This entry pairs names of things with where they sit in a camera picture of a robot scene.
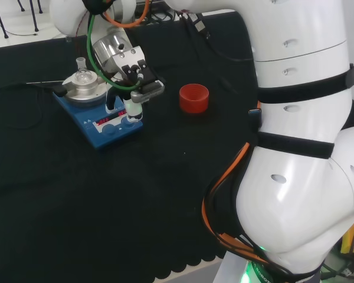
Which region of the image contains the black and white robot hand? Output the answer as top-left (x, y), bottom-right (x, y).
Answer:
top-left (106, 58), bottom-right (162, 123)

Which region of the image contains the heater with blue base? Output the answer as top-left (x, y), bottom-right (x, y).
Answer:
top-left (52, 73), bottom-right (145, 152)

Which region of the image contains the clear round-bottom flask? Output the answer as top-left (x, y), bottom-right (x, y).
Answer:
top-left (74, 57), bottom-right (92, 85)

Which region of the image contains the silver round heating block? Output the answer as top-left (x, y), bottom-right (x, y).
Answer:
top-left (53, 73), bottom-right (107, 103)

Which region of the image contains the red ribbed plastic cup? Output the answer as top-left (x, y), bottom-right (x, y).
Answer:
top-left (178, 83), bottom-right (210, 116)

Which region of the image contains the thin metal probe rod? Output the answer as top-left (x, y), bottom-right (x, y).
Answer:
top-left (25, 79), bottom-right (66, 85)

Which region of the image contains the black bench cloth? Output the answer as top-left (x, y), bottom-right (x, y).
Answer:
top-left (0, 10), bottom-right (262, 283)

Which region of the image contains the black tripod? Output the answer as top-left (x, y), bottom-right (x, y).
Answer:
top-left (0, 0), bottom-right (45, 40)

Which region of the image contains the grey mounting plate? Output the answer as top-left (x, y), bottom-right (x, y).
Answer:
top-left (214, 250), bottom-right (254, 283)

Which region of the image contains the yellow stop button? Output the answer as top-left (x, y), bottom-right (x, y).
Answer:
top-left (340, 219), bottom-right (354, 260)

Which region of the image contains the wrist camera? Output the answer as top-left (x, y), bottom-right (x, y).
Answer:
top-left (130, 83), bottom-right (166, 104)

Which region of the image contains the orange cable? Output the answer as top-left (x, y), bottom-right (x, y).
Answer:
top-left (201, 141), bottom-right (272, 266)
top-left (101, 0), bottom-right (151, 29)

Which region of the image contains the green cable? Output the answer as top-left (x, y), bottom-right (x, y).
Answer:
top-left (86, 13), bottom-right (142, 90)

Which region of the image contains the black cable with grey plug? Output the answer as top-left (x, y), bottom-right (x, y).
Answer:
top-left (176, 8), bottom-right (255, 63)

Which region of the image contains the thin black probe cable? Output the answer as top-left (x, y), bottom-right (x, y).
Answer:
top-left (0, 84), bottom-right (58, 130)

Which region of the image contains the black strap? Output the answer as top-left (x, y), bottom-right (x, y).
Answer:
top-left (255, 63), bottom-right (354, 104)

